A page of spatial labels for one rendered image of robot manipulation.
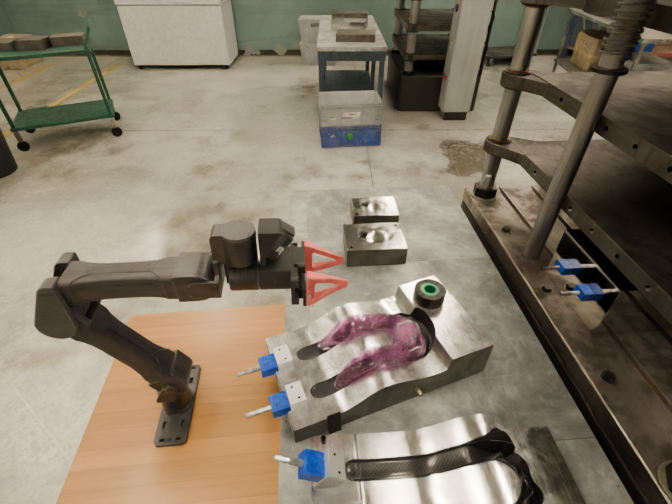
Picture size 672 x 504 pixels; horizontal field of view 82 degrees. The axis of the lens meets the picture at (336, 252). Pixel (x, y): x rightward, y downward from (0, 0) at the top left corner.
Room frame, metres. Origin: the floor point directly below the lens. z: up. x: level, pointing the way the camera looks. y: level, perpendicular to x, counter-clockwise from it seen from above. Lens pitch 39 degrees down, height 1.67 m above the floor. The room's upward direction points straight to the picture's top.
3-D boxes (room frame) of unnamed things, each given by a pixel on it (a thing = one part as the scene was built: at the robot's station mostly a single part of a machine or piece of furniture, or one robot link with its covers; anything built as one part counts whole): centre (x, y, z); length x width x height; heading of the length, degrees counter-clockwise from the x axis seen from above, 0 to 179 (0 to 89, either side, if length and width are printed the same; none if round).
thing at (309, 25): (6.94, 0.27, 0.49); 0.60 x 0.42 x 0.33; 87
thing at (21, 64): (6.82, 5.14, 0.20); 0.63 x 0.44 x 0.40; 0
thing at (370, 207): (1.26, -0.15, 0.83); 0.17 x 0.13 x 0.06; 94
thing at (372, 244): (1.05, -0.13, 0.84); 0.20 x 0.15 x 0.07; 94
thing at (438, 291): (0.72, -0.25, 0.93); 0.08 x 0.08 x 0.04
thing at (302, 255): (0.54, 0.03, 1.19); 0.09 x 0.07 x 0.07; 96
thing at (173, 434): (0.48, 0.37, 0.84); 0.20 x 0.07 x 0.08; 6
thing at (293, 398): (0.45, 0.13, 0.86); 0.13 x 0.05 x 0.05; 111
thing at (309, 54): (6.93, 0.27, 0.16); 0.60 x 0.42 x 0.33; 87
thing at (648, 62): (4.79, -3.46, 0.42); 0.60 x 0.42 x 0.33; 174
